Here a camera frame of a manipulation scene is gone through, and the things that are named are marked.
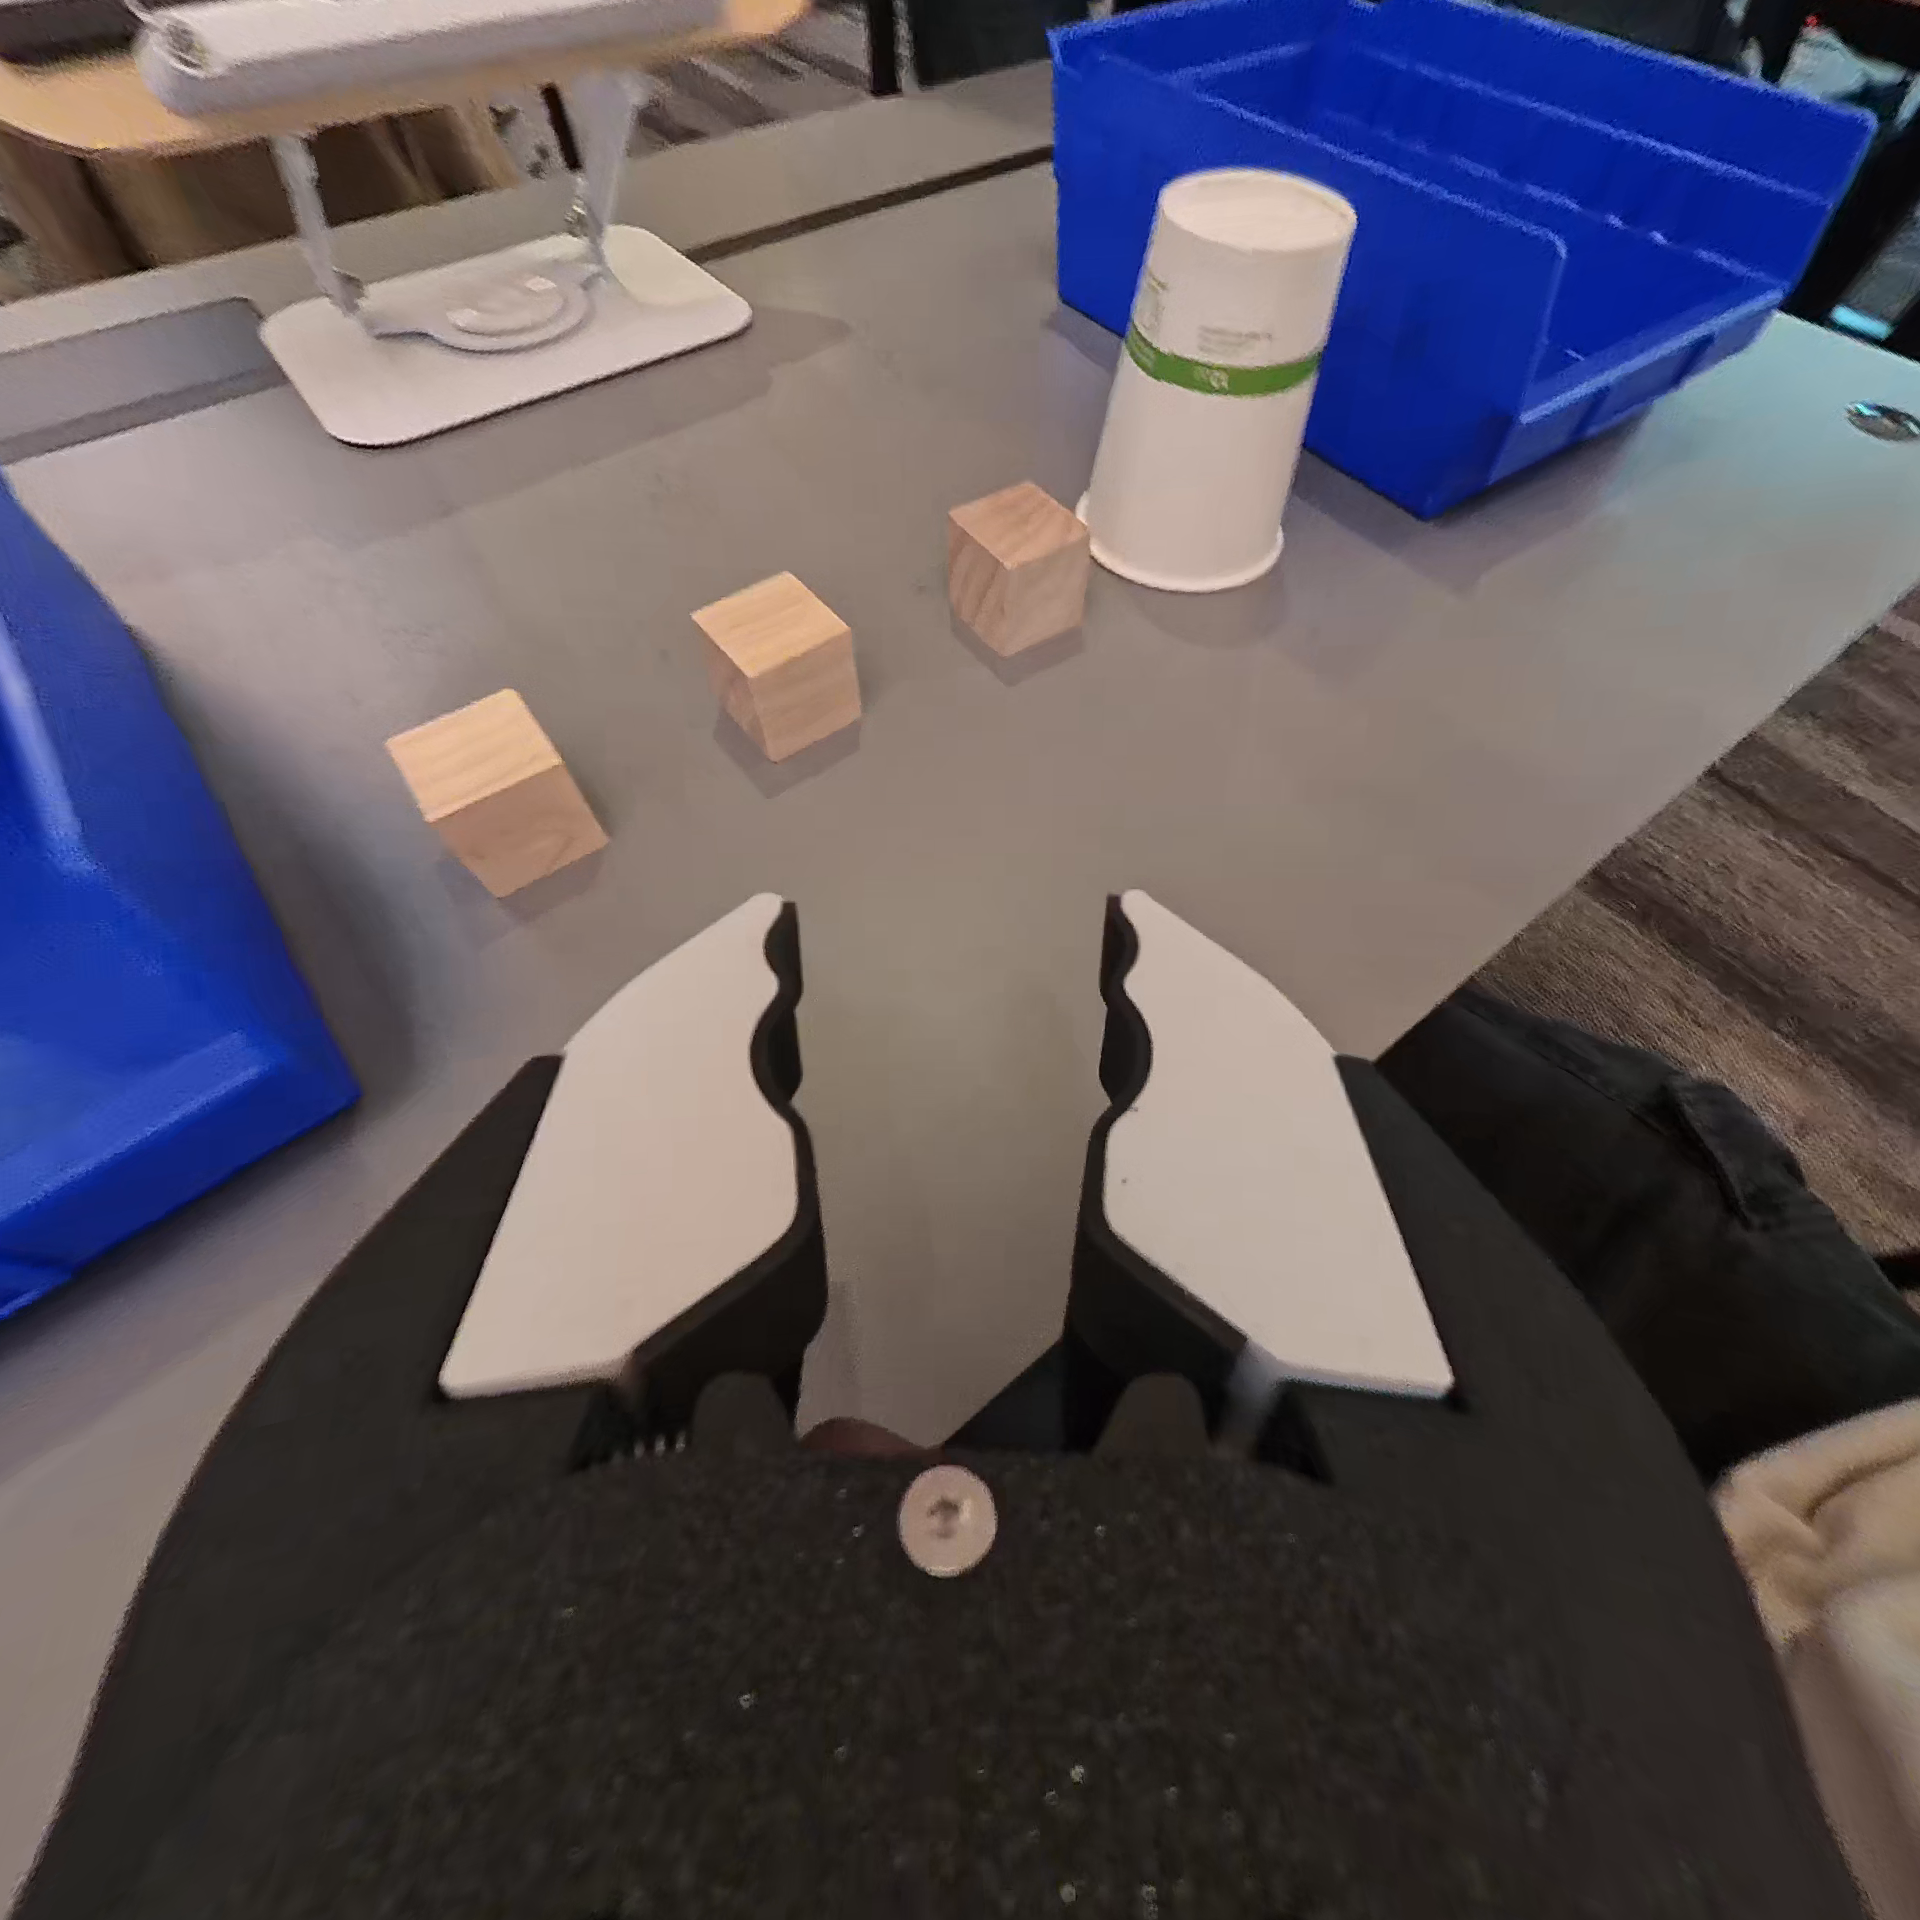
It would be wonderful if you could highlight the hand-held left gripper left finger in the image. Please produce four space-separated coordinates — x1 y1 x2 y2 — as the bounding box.
438 893 826 1411

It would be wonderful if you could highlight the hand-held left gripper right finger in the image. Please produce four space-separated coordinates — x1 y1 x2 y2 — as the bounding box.
1068 890 1455 1453

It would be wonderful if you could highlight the person's dark trouser leg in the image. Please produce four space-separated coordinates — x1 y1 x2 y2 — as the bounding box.
1375 990 1920 1487

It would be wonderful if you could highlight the light wooden cube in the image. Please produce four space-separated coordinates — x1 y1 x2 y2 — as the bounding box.
946 480 1089 655
386 689 610 898
689 571 863 761

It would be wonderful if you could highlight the person's cream garment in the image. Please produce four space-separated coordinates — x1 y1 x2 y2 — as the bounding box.
1709 1401 1920 1920

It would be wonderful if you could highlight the white paper cup green band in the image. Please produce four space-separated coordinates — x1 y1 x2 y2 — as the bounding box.
1076 167 1359 592

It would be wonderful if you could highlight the white metal stand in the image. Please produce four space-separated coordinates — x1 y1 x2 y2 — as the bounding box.
135 0 754 448

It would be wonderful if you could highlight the blue plastic bin with divider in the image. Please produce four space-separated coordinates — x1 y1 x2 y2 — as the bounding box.
1046 0 1880 520

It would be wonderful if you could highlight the wooden side table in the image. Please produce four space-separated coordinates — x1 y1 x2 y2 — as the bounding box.
0 0 817 165

